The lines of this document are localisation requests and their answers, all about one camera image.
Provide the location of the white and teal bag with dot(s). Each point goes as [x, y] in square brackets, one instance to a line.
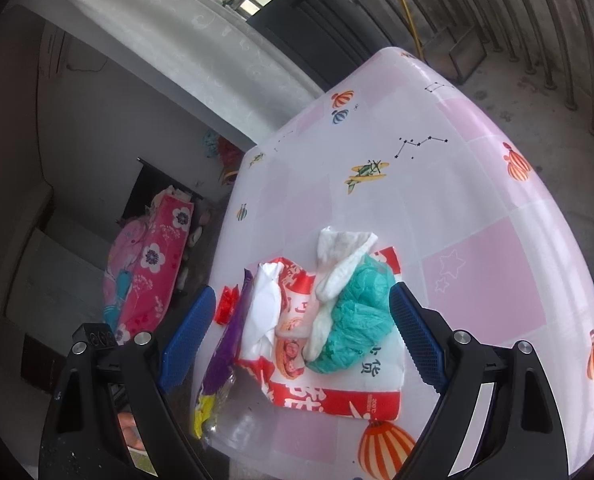
[352, 289]

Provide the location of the metal balcony railing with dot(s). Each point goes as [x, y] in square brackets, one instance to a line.
[554, 38]

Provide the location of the pink floral bedding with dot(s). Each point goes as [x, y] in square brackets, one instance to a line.
[143, 265]

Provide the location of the yellow purple chip bag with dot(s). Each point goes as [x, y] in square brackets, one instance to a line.
[219, 375]

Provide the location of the red white plastic package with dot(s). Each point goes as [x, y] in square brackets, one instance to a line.
[278, 324]

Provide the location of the yellow broom handle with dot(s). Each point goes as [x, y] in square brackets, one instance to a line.
[411, 24]

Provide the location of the red plastic wrapper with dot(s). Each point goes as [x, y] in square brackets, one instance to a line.
[227, 304]

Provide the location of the pink patterned tablecloth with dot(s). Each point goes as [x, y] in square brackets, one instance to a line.
[465, 218]

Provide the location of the white sheer curtain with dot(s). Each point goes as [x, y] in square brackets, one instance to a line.
[199, 54]

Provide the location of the metal frame stand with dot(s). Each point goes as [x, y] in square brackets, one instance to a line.
[455, 53]

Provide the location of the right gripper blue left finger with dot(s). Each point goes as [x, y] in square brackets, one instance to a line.
[180, 335]

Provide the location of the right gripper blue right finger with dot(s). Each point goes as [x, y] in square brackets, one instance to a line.
[417, 327]

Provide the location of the clothes and bags pile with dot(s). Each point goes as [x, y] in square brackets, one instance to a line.
[227, 153]

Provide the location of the dark metal cabinet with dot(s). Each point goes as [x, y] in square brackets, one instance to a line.
[327, 39]

